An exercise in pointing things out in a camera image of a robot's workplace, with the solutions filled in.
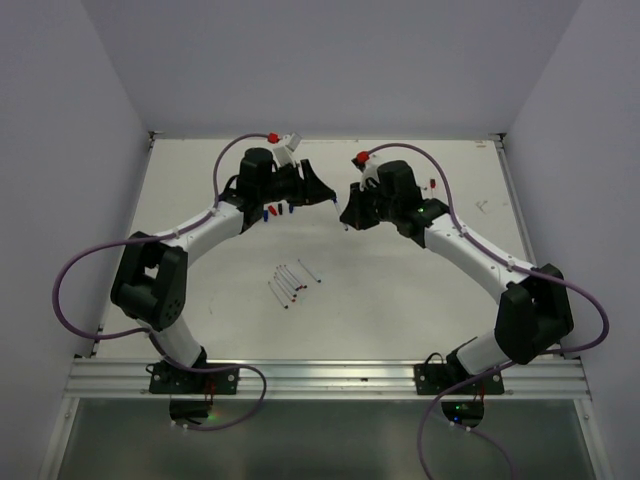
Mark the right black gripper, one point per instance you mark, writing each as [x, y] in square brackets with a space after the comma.
[354, 212]

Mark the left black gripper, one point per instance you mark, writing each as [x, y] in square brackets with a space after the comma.
[307, 191]

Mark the red cap pen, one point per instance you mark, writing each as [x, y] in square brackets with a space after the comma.
[295, 276]

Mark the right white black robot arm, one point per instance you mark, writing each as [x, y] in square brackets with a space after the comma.
[533, 306]

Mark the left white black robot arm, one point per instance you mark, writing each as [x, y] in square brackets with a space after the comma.
[150, 285]

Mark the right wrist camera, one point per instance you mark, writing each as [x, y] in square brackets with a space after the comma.
[367, 164]

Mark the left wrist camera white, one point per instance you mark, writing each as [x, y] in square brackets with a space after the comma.
[284, 149]

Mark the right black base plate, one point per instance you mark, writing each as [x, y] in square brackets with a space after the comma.
[434, 378]

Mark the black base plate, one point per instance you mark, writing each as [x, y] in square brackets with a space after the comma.
[434, 378]
[169, 380]

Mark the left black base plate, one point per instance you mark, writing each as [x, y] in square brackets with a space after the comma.
[169, 380]

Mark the aluminium mounting rail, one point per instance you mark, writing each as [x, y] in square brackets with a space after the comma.
[546, 379]

